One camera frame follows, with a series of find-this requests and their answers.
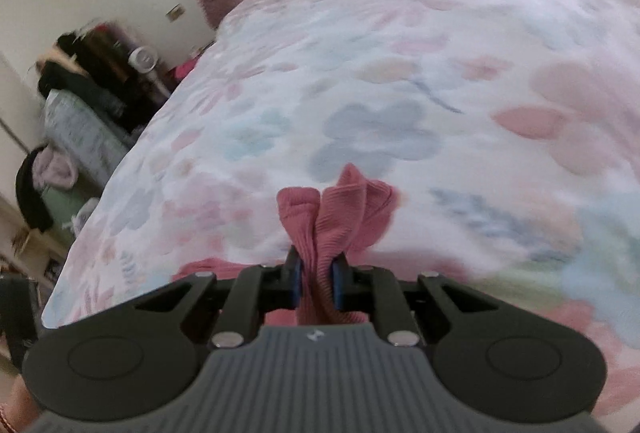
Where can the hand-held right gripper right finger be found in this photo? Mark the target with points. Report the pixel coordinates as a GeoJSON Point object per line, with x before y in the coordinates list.
{"type": "Point", "coordinates": [337, 283]}

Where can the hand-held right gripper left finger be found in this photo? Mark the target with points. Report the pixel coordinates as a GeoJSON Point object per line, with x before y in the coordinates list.
{"type": "Point", "coordinates": [297, 280]}

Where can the pink ribbed shirt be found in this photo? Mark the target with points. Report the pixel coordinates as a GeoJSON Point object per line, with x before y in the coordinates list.
{"type": "Point", "coordinates": [345, 213]}

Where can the person's left forearm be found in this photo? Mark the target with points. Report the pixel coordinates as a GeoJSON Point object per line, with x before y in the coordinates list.
{"type": "Point", "coordinates": [17, 405]}

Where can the dark hanging clothes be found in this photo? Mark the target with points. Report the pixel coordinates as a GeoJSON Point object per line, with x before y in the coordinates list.
{"type": "Point", "coordinates": [95, 63]}

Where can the black jacket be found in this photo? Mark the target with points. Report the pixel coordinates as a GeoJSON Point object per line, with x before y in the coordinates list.
{"type": "Point", "coordinates": [32, 193]}

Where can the lilac fluffy cloth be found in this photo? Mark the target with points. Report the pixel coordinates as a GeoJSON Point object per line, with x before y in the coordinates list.
{"type": "Point", "coordinates": [52, 165]}

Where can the grey-blue patterned bedding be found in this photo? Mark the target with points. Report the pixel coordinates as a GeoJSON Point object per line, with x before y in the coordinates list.
{"type": "Point", "coordinates": [82, 133]}

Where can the floral fleece blanket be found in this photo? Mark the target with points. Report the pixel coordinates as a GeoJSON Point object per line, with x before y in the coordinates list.
{"type": "Point", "coordinates": [400, 88]}

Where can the bright pink cloth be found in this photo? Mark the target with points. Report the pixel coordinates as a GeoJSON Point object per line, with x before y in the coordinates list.
{"type": "Point", "coordinates": [186, 65]}

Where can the white standing fan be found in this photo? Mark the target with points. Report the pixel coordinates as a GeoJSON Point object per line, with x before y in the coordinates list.
{"type": "Point", "coordinates": [144, 59]}

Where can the wall socket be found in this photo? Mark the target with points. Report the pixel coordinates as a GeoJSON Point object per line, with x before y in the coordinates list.
{"type": "Point", "coordinates": [174, 12]}

